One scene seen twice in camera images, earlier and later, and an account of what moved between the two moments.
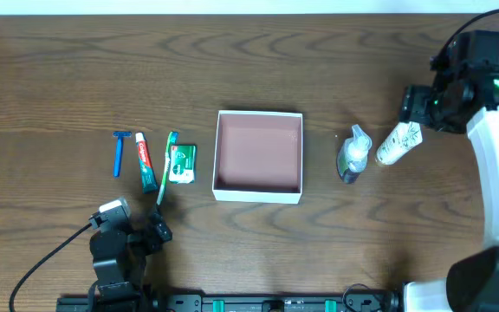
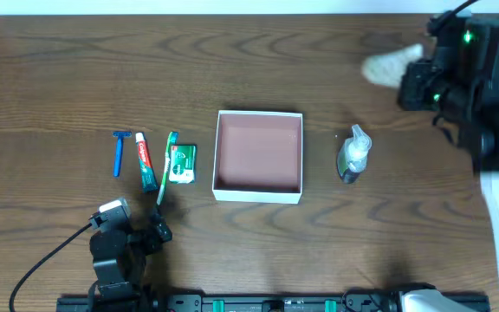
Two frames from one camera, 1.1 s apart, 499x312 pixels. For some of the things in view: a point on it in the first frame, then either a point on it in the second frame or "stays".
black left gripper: x=152 y=232 stays
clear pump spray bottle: x=353 y=155 stays
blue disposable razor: x=120 y=135 stays
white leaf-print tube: x=404 y=137 -> x=387 y=69
